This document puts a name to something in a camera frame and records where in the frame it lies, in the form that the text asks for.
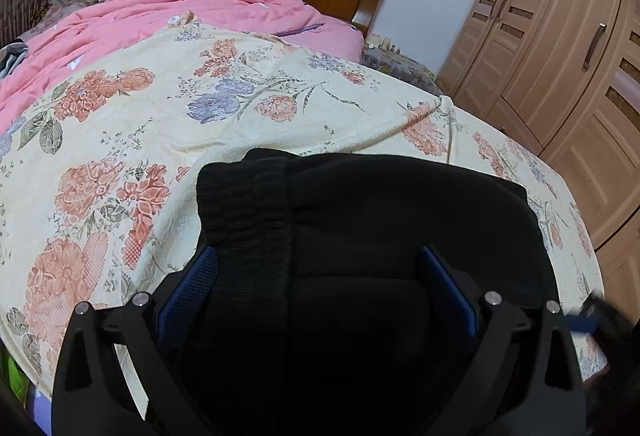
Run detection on grey crumpled garment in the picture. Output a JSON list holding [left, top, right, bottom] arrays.
[[0, 41, 31, 80]]

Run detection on small white jars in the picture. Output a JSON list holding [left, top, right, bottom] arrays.
[[366, 33, 402, 53]]

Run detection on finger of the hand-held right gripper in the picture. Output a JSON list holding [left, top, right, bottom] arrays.
[[564, 291, 632, 367]]

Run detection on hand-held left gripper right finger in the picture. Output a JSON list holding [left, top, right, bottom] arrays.
[[417, 243, 587, 436]]

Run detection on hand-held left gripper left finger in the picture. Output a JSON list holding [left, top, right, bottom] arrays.
[[51, 246, 221, 436]]

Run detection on grey floral sheet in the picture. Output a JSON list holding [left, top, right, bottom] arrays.
[[361, 44, 447, 98]]

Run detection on light brown wardrobe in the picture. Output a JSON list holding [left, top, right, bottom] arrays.
[[435, 0, 640, 332]]

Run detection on black pants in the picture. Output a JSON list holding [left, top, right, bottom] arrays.
[[145, 147, 561, 436]]

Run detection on floral cream bedspread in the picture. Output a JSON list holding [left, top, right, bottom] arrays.
[[0, 22, 606, 422]]

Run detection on pink quilt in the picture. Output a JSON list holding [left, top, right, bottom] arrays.
[[0, 0, 366, 137]]

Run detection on purple bedsheet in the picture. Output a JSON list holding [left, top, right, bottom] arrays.
[[29, 386, 55, 424]]

